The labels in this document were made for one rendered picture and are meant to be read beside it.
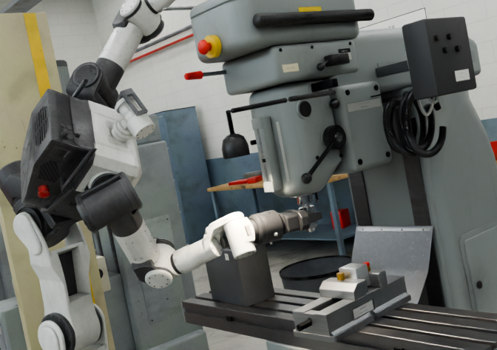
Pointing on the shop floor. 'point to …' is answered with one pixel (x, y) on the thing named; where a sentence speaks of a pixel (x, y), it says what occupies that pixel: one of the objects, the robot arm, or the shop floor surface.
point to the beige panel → (46, 72)
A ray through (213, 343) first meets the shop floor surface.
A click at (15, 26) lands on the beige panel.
